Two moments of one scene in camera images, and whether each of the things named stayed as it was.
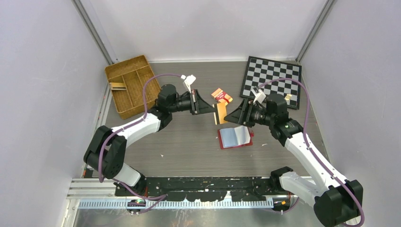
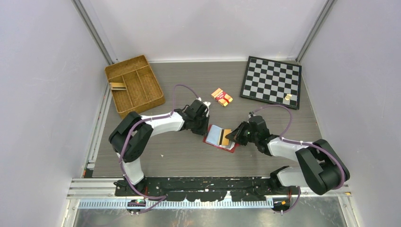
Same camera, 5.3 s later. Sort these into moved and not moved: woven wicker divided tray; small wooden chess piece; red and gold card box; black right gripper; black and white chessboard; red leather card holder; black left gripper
Moved: black right gripper; red leather card holder; black left gripper
Not moved: red and gold card box; woven wicker divided tray; small wooden chess piece; black and white chessboard
